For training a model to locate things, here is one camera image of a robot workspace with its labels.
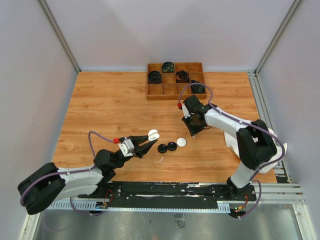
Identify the white charging case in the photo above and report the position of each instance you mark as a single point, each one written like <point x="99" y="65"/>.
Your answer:
<point x="153" y="135"/>
<point x="181" y="142"/>

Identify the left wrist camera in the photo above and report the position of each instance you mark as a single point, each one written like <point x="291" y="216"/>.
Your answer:
<point x="127" y="147"/>

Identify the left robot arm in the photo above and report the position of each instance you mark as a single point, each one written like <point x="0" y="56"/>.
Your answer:
<point x="50" y="183"/>

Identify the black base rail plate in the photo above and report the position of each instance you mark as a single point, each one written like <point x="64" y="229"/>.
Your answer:
<point x="169" y="195"/>

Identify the wooden compartment tray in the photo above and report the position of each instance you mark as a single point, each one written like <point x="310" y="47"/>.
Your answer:
<point x="170" y="80"/>

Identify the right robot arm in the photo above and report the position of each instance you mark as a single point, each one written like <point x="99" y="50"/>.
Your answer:
<point x="218" y="118"/>

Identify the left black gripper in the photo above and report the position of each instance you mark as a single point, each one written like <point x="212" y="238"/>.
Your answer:
<point x="140" y="150"/>

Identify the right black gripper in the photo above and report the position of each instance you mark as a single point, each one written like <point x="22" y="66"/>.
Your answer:
<point x="193" y="131"/>

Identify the crumpled white cloth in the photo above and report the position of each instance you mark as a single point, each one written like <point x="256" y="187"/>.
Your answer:
<point x="257" y="147"/>

